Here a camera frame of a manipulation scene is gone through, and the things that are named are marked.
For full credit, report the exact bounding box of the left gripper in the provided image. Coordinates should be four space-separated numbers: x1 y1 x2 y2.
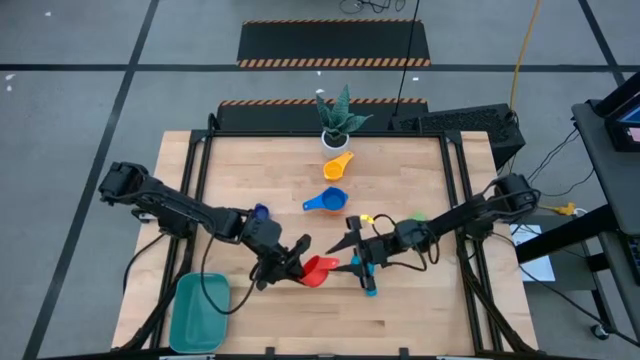
254 233 313 292

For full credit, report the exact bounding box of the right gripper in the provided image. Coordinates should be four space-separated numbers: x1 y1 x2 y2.
324 216 401 295

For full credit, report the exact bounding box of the red measuring cup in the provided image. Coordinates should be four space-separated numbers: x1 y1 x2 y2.
298 254 341 289

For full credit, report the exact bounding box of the yellow measuring cup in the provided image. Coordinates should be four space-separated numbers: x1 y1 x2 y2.
322 150 355 182

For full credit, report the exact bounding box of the teal plastic basket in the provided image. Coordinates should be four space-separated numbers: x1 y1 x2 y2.
168 271 232 355

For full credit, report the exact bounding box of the snake plant in white pot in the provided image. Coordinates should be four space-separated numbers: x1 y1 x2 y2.
314 83 374 160

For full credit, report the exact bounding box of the white paper sheet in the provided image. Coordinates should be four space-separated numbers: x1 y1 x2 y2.
509 223 557 283

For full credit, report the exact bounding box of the yellow power plug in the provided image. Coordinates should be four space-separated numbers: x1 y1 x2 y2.
537 201 577 218

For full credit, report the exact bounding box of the black side desk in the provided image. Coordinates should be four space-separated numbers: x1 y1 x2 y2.
514 69 640 351

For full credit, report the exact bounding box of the black monitor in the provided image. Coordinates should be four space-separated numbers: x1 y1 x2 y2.
604 92 640 154

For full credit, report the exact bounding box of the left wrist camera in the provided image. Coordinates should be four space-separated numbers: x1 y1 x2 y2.
242 217 285 251

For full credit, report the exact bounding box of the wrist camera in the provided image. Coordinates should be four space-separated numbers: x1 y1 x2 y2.
394 218 432 250
242 217 285 251

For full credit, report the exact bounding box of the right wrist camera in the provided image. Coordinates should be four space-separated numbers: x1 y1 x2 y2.
394 218 432 250

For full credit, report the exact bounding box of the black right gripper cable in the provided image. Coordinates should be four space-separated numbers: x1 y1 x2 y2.
372 213 441 274

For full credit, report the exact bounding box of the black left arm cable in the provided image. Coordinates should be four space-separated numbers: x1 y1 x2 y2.
199 234 261 316

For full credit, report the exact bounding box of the black metal table frame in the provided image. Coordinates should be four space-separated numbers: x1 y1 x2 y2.
114 127 539 360

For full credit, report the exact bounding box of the black hazard-striped cable ramp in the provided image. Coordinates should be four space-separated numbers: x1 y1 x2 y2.
235 18 432 69
215 98 430 132

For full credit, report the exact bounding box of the black arm base cable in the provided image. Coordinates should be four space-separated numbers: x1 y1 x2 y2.
122 233 169 296

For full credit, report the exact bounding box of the black hanging cable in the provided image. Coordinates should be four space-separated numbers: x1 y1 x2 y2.
392 0 421 117

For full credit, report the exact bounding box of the black cable coil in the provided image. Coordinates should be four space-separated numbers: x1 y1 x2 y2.
338 0 407 15

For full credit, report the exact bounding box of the yellow extension cable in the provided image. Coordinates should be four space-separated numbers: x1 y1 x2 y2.
505 0 544 174

